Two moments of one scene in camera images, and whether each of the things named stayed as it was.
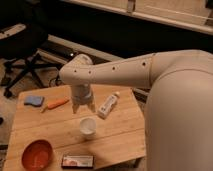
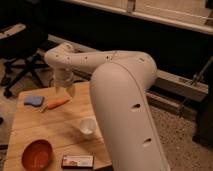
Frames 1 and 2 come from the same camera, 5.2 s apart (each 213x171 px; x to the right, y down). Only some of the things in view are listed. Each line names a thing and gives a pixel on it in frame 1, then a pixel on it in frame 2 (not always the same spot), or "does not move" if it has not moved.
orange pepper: x=57 y=103 does not move
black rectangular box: x=77 y=161 does not move
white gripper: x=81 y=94 to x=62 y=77
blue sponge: x=34 y=100 does not move
